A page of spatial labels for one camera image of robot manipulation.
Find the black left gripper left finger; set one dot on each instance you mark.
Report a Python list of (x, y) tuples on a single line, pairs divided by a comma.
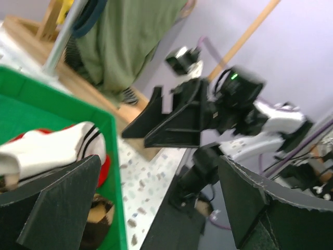
[(50, 212)]

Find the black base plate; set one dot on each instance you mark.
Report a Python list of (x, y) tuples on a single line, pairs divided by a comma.
[(175, 227)]

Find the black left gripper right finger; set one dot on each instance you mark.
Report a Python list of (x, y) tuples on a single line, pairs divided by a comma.
[(266, 215)]

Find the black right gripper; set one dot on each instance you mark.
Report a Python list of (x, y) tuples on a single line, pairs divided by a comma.
[(230, 107)]

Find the wooden clothes rack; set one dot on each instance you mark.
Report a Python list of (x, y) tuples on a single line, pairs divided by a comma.
[(38, 39)]

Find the green plastic tray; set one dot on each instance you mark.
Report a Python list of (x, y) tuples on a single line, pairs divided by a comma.
[(27, 104)]

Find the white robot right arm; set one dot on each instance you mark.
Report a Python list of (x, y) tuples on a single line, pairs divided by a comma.
[(285, 128)]

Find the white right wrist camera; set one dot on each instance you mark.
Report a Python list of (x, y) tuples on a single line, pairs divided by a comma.
[(185, 62)]

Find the striped black white garment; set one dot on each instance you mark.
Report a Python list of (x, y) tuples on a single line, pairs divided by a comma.
[(129, 97)]

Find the white striped sock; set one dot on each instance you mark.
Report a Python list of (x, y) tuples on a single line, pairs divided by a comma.
[(52, 151)]

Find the white drying rack stand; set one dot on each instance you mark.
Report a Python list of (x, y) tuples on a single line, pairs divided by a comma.
[(62, 38)]

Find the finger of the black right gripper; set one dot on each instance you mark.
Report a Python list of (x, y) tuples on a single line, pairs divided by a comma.
[(148, 119)]

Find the green t-shirt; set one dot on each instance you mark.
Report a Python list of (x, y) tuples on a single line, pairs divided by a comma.
[(122, 42)]

